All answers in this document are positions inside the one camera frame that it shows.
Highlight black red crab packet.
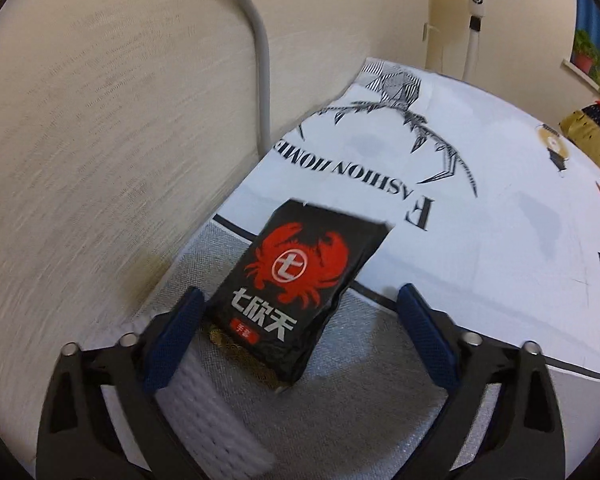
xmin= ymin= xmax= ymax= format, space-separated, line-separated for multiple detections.
xmin=200 ymin=199 xmax=396 ymax=393

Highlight grey white folding table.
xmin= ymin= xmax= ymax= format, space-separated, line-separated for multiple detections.
xmin=115 ymin=57 xmax=600 ymax=480

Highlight white standing fan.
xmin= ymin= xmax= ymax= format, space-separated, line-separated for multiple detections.
xmin=442 ymin=0 xmax=533 ymax=81

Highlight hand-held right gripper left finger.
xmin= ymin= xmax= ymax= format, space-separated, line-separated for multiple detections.
xmin=35 ymin=286 xmax=207 ymax=480

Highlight grey wall cable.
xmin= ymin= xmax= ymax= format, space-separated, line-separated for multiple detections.
xmin=212 ymin=0 xmax=272 ymax=153

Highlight potted green plant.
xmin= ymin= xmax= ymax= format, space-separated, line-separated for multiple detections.
xmin=572 ymin=29 xmax=600 ymax=81

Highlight white knitted cloth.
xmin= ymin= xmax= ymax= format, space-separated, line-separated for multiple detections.
xmin=152 ymin=350 xmax=277 ymax=478

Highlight bed with red blanket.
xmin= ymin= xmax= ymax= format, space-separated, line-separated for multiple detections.
xmin=559 ymin=101 xmax=600 ymax=181

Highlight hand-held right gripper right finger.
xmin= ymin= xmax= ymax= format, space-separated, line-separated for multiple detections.
xmin=396 ymin=282 xmax=567 ymax=480

